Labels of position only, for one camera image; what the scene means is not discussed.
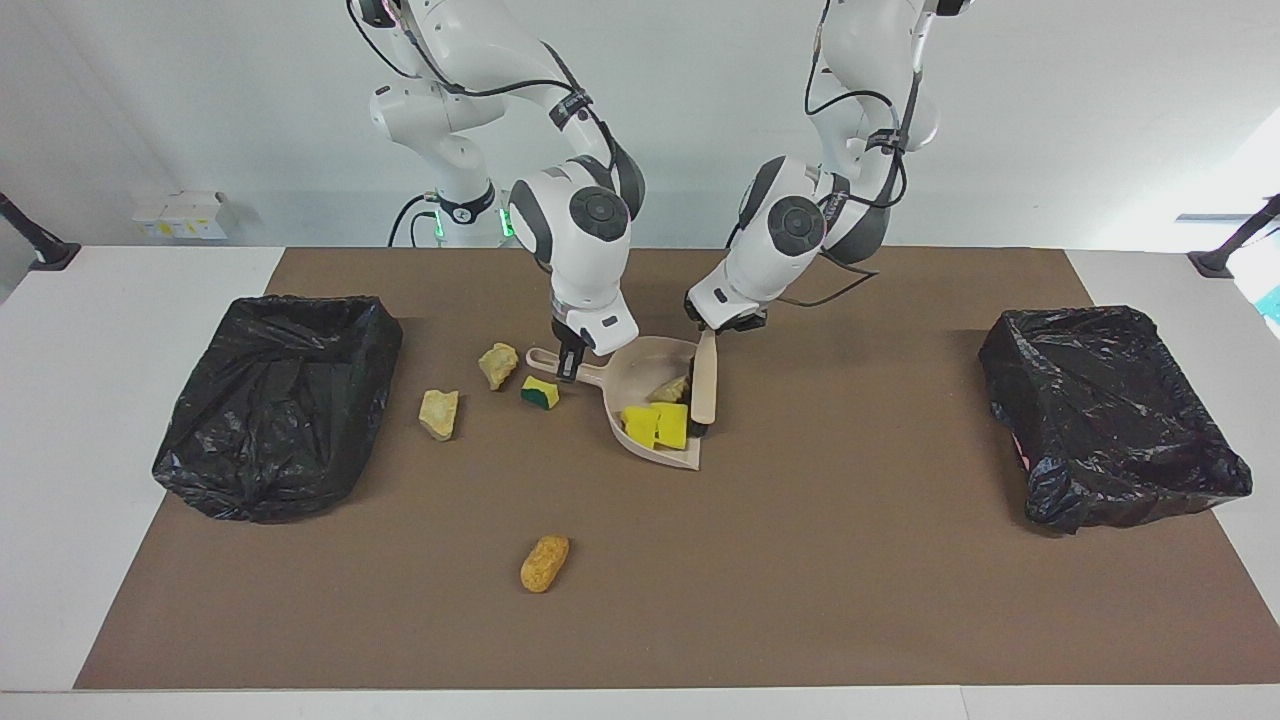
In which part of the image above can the beige plastic dustpan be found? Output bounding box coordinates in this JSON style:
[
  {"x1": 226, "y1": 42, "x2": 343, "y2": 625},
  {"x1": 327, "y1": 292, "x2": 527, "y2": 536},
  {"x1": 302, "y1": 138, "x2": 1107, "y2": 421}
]
[{"x1": 526, "y1": 336, "x2": 703, "y2": 472}]

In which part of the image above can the beige hand brush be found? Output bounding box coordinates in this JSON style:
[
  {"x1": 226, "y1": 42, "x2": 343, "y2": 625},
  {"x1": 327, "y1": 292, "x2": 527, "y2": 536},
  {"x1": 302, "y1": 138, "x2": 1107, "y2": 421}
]
[{"x1": 690, "y1": 330, "x2": 719, "y2": 439}]

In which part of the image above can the large yellow sponge piece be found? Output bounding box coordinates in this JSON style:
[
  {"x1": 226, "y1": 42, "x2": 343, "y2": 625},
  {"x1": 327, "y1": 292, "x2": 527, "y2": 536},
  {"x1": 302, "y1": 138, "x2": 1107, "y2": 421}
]
[{"x1": 652, "y1": 402, "x2": 691, "y2": 451}]

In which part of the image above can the orange oval sponge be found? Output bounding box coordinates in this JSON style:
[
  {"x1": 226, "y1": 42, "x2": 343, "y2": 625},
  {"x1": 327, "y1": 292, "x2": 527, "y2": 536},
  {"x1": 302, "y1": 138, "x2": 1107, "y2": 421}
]
[{"x1": 520, "y1": 534, "x2": 571, "y2": 594}]

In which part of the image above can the black trash bag bin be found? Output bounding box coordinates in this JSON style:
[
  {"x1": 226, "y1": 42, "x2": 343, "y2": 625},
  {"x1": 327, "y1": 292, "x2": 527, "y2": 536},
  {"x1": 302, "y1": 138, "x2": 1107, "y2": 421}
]
[
  {"x1": 152, "y1": 294, "x2": 405, "y2": 524},
  {"x1": 978, "y1": 306, "x2": 1254, "y2": 536}
]

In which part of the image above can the brown table mat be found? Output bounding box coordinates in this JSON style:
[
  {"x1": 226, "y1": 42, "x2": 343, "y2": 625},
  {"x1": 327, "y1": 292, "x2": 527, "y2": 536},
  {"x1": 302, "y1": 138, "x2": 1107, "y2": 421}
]
[{"x1": 75, "y1": 247, "x2": 1280, "y2": 691}]

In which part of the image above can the white cardboard box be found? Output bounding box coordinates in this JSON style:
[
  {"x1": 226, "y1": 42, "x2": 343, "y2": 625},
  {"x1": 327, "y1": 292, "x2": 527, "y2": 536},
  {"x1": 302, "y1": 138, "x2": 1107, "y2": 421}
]
[{"x1": 133, "y1": 191, "x2": 231, "y2": 241}]

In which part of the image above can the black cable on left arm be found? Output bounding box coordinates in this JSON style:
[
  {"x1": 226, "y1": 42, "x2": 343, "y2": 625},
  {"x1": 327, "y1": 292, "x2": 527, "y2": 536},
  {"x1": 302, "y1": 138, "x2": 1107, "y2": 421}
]
[{"x1": 775, "y1": 0, "x2": 909, "y2": 309}]

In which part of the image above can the black right arm base cable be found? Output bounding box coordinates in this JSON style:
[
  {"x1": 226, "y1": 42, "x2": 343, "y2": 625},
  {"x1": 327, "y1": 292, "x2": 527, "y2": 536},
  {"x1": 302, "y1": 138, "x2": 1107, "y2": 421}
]
[{"x1": 388, "y1": 193, "x2": 441, "y2": 248}]

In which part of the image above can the black camera stand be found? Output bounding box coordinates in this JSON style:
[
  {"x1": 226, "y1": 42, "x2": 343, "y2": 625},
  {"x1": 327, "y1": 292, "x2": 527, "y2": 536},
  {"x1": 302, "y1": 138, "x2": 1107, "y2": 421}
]
[
  {"x1": 1188, "y1": 194, "x2": 1280, "y2": 279},
  {"x1": 0, "y1": 192, "x2": 81, "y2": 272}
]

